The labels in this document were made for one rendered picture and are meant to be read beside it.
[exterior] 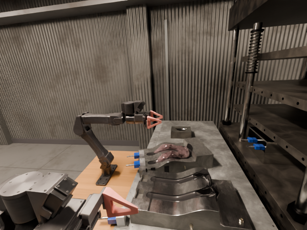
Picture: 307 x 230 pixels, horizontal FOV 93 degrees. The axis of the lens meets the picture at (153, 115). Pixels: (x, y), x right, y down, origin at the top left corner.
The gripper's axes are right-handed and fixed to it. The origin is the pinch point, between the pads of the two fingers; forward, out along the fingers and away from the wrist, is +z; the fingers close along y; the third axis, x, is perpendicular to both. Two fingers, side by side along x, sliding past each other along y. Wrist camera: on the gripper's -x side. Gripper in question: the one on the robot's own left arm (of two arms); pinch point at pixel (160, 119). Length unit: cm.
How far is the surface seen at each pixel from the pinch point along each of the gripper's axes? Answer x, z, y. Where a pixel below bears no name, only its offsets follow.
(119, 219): 36, -16, -32
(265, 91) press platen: -9, 71, 36
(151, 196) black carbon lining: 31.6, -3.2, -22.6
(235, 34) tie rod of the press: -56, 67, 95
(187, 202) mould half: 29.2, 13.8, -26.5
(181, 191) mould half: 30.7, 11.1, -19.3
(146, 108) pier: 39, -41, 164
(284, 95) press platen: -9, 70, 16
